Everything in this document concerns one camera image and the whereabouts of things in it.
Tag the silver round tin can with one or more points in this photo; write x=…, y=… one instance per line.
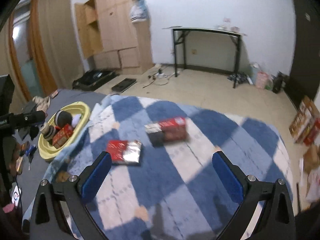
x=44, y=128

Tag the orange curtain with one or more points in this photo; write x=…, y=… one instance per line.
x=28, y=59

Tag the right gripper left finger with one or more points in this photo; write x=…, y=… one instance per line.
x=48, y=220

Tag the black foam tray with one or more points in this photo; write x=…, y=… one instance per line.
x=123, y=85

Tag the power strip with cables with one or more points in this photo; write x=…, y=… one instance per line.
x=160, y=77

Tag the black bag by door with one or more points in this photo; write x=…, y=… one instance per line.
x=277, y=83

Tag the black folding table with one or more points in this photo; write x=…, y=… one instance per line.
x=215, y=51

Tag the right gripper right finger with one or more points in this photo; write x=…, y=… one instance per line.
x=276, y=220

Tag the pink bag on floor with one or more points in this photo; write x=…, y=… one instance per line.
x=261, y=80

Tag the flat red cigarette carton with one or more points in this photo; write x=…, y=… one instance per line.
x=124, y=152

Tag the dark brown door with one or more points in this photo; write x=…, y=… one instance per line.
x=304, y=75

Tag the blue white checkered blanket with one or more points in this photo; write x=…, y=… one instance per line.
x=174, y=193

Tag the brown blanket label patch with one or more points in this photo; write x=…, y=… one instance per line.
x=62, y=176

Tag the black open suitcase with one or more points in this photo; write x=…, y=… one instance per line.
x=94, y=79

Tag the brown printed cardboard box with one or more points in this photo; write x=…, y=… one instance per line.
x=304, y=120

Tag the black round sponge puck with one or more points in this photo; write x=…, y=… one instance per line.
x=62, y=118

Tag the red box in basin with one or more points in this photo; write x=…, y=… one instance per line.
x=62, y=136

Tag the hanging white plastic bag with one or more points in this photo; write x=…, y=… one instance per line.
x=139, y=11

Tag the yellow oval basin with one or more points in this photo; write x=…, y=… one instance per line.
x=48, y=152

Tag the red silver upright box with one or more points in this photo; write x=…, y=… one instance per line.
x=170, y=130

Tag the wooden wardrobe cabinet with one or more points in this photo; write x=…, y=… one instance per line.
x=112, y=37

